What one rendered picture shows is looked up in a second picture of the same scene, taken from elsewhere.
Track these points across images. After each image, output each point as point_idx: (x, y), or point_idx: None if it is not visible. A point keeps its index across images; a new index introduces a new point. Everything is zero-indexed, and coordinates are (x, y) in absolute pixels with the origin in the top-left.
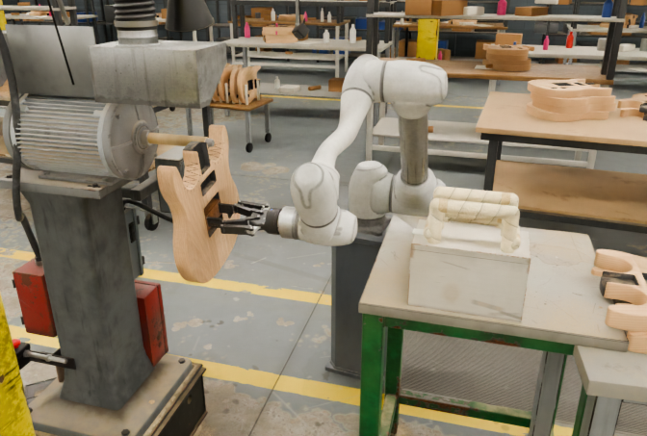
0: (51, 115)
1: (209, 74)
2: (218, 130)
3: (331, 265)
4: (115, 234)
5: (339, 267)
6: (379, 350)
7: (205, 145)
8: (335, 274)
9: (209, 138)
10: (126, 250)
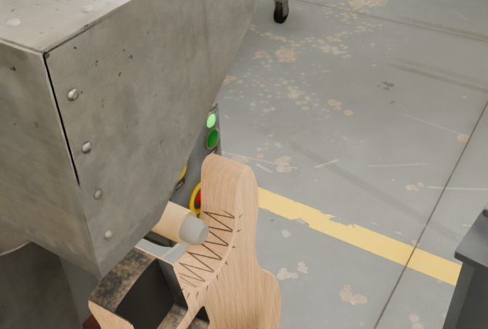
0: None
1: (155, 112)
2: (226, 181)
3: (454, 293)
4: (27, 285)
5: (470, 308)
6: None
7: (170, 270)
8: (458, 314)
9: (202, 193)
10: (61, 296)
